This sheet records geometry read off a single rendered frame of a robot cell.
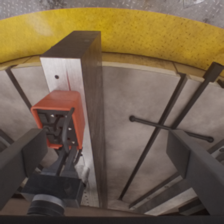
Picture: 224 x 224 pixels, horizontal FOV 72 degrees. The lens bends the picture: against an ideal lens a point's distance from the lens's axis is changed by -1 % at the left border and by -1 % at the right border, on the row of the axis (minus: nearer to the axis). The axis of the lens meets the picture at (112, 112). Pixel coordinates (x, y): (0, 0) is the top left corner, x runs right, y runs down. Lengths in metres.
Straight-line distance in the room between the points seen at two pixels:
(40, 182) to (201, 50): 1.21
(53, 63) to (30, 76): 0.58
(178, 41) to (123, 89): 0.51
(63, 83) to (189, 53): 0.95
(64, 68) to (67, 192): 0.37
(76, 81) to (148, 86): 0.53
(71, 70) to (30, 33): 0.87
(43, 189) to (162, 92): 0.82
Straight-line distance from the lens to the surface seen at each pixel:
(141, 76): 0.94
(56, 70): 0.57
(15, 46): 1.49
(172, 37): 1.21
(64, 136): 0.43
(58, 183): 0.42
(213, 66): 0.98
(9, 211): 1.12
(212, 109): 1.18
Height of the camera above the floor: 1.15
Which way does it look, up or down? 50 degrees down
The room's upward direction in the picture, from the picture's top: 170 degrees counter-clockwise
